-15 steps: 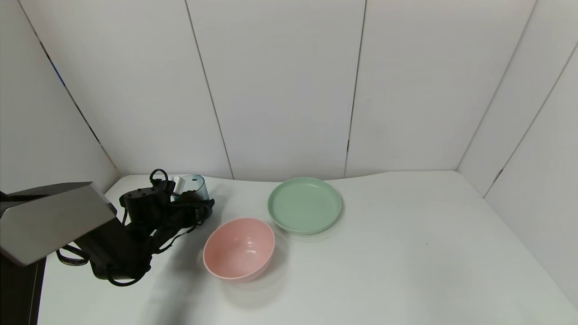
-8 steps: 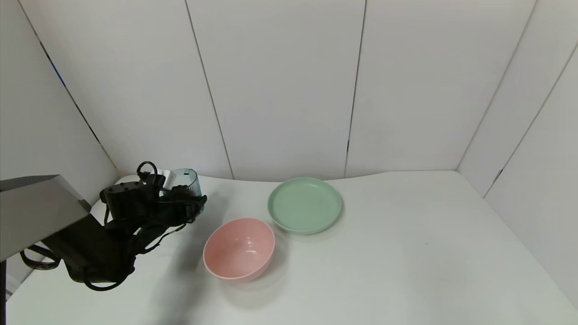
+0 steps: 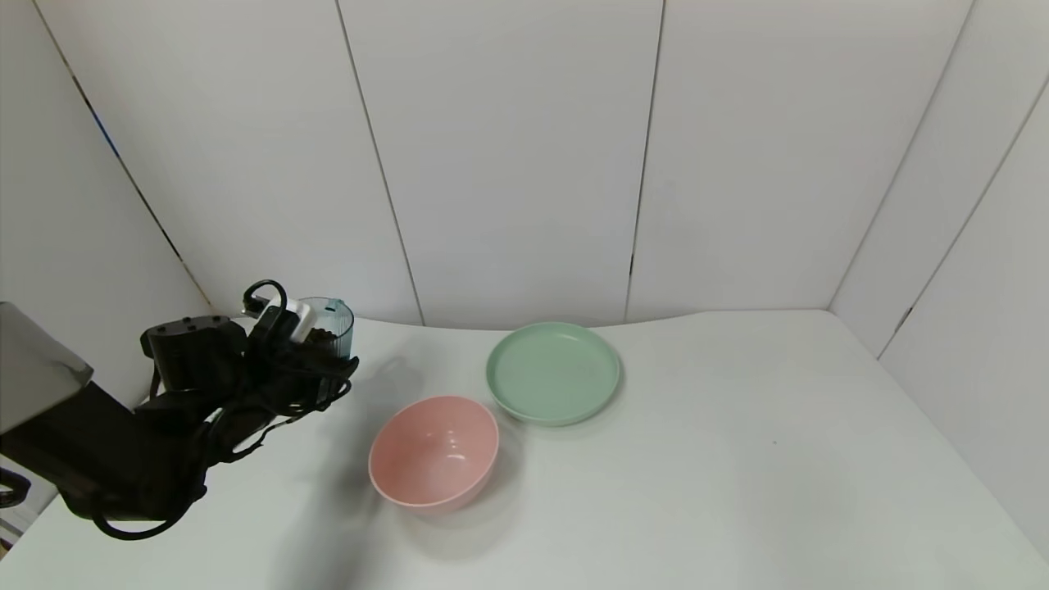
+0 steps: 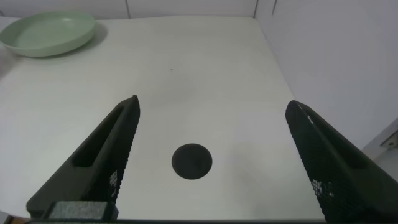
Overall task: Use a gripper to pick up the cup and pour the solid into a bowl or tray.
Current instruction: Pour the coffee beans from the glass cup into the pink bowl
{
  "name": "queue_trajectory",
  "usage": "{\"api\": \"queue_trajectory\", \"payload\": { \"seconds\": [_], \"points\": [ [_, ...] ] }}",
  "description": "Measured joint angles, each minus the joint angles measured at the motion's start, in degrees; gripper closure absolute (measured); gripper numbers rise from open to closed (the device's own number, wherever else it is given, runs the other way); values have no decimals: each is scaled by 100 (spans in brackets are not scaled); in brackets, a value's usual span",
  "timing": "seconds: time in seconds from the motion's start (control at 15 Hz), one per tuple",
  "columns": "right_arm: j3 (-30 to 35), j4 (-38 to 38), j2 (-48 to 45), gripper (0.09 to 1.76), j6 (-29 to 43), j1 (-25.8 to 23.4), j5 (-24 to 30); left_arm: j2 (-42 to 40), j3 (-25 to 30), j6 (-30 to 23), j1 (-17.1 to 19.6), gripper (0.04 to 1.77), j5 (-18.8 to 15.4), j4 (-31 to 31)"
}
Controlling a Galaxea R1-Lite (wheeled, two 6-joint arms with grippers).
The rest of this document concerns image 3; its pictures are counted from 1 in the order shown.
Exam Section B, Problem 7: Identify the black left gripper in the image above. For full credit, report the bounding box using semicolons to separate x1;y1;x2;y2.
279;326;360;413

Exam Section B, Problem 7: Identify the transparent blue ribbed cup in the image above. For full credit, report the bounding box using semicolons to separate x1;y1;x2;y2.
293;297;356;365

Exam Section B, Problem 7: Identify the pink bowl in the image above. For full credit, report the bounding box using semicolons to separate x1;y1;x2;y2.
368;396;501;513

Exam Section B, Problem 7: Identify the green round plate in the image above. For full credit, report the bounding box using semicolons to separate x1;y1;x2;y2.
485;322;622;428

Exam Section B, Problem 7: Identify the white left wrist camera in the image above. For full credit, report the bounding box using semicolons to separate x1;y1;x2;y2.
264;298;317;342

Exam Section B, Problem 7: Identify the black camera cable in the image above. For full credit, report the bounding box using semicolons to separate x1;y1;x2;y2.
244;279;289;329

